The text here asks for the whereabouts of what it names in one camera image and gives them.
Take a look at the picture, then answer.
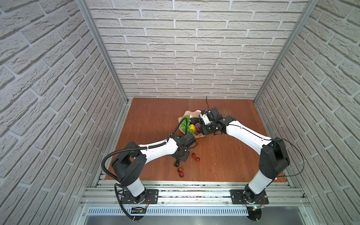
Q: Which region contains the black fake berry pair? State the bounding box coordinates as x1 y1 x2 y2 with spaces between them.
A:
174 159 181 167

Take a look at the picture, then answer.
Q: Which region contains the yellow fake lemon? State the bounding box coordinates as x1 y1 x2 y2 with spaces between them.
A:
188 124 197 134

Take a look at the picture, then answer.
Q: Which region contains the green fake grape bunch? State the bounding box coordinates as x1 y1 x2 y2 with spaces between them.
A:
181 115 191 133

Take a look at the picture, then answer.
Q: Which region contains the purple fake fig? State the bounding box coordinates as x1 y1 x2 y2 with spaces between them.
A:
195 123 201 132

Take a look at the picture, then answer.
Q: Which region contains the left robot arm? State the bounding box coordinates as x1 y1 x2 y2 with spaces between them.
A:
111 133 196 199

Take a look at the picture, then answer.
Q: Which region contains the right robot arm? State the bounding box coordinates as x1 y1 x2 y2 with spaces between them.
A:
199 114 290 203

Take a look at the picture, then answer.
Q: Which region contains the beige wavy fruit bowl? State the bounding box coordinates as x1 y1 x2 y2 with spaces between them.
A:
178 110 205 138

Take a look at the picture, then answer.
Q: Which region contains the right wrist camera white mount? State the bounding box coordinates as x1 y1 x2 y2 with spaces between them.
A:
199 107 223 126

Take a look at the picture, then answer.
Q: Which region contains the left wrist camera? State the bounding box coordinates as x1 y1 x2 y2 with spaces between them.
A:
181 133 196 148

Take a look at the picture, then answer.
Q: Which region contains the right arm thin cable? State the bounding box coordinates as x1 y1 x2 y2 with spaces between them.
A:
230 123 305 178

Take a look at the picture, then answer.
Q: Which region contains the aluminium front rail frame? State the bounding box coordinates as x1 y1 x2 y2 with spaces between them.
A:
71 176 319 225

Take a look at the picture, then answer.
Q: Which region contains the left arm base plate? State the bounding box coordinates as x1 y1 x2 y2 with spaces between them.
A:
121 189 159 204

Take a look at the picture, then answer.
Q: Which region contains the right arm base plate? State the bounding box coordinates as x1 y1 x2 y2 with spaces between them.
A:
230 189 269 205

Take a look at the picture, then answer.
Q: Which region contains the right aluminium corner post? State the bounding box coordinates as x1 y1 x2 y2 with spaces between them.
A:
253 0 319 104

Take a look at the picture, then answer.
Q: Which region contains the aluminium corner post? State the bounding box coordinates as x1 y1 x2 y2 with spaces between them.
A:
253 0 319 104
77 0 129 104

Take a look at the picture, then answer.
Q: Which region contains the left aluminium corner post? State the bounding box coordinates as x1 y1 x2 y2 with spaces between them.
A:
77 0 129 104

